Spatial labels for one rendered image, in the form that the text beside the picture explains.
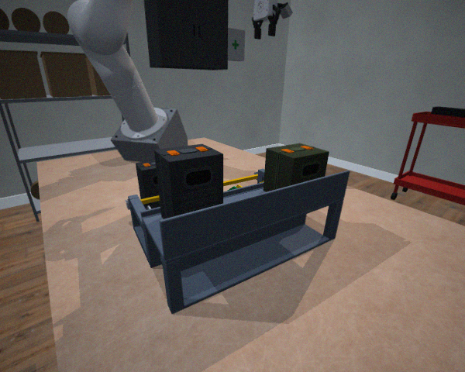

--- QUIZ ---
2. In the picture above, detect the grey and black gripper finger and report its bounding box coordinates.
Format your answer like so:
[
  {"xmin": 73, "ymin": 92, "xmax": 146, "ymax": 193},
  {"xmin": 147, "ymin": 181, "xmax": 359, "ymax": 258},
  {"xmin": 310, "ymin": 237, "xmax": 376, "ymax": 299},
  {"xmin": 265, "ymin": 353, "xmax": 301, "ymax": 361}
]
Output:
[
  {"xmin": 268, "ymin": 5, "xmax": 281, "ymax": 36},
  {"xmin": 252, "ymin": 18, "xmax": 263, "ymax": 40}
]

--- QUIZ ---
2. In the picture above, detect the yellow vertical bar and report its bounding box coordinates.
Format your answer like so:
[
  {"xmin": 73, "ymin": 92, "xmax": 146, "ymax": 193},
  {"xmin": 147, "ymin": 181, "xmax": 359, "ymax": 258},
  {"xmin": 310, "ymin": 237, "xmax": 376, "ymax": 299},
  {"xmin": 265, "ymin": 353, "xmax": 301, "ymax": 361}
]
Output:
[{"xmin": 140, "ymin": 174, "xmax": 258, "ymax": 204}]

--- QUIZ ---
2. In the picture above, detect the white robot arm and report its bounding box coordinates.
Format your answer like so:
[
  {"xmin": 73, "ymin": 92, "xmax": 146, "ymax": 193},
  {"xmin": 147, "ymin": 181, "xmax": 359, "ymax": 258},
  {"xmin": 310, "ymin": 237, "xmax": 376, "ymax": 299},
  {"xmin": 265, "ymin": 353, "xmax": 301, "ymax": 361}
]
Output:
[{"xmin": 67, "ymin": 0, "xmax": 167, "ymax": 140}]

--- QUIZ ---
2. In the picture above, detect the dark blue metal shelf rack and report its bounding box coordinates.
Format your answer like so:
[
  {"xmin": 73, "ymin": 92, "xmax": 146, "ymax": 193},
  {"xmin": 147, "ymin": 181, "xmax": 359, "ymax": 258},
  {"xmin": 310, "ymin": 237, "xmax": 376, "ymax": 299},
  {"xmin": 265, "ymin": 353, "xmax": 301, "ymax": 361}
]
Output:
[{"xmin": 126, "ymin": 169, "xmax": 350, "ymax": 314}]

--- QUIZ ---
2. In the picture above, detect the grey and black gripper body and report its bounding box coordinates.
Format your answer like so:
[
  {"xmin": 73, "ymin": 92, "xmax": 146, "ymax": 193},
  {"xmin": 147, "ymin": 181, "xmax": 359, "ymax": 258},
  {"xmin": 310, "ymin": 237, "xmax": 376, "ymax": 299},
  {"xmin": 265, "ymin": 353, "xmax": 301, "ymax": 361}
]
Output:
[{"xmin": 253, "ymin": 0, "xmax": 277, "ymax": 22}]

